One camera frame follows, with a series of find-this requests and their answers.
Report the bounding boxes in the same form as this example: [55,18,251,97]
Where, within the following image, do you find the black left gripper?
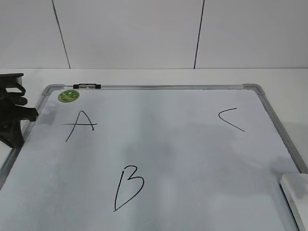
[0,73,38,148]

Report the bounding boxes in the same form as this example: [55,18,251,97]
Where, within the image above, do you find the white whiteboard eraser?
[280,173,308,231]

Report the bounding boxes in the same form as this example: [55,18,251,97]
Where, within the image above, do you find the black marker pen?
[73,84,101,89]

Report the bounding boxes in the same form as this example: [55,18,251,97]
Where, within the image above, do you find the white whiteboard with grey frame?
[0,84,308,231]

